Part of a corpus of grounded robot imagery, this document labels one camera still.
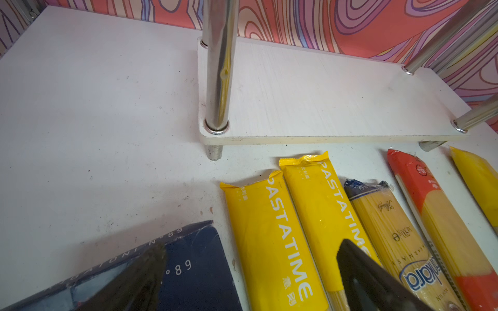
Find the clear blue Ankara spaghetti bag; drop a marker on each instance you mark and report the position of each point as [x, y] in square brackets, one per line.
[401, 250]

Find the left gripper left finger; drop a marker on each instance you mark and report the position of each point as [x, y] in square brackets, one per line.
[134, 285]

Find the yellow clear spaghetti bag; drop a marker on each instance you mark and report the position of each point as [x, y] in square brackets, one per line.
[481, 179]

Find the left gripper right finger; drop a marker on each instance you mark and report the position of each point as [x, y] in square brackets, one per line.
[368, 286]

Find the white two-tier shelf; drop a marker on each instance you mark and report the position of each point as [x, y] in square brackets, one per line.
[255, 93]

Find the red spaghetti bag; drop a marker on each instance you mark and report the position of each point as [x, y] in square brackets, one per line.
[464, 263]

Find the yellow Pastatime bag left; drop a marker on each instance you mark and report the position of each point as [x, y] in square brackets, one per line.
[278, 267]

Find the blue Barilla pasta box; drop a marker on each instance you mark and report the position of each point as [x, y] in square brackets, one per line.
[197, 275]

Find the yellow Pastatime bag right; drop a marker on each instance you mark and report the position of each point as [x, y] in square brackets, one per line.
[327, 217]

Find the yellow pastatime bag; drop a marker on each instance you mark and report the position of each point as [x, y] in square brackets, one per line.
[278, 267]
[327, 217]

